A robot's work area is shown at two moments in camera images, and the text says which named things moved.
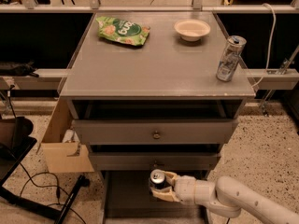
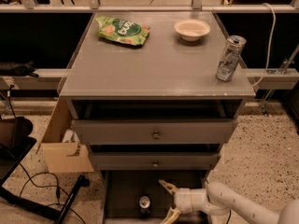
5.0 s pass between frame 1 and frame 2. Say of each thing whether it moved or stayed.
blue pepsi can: moved
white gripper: moved
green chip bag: stayed
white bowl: stayed
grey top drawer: stayed
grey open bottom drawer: stayed
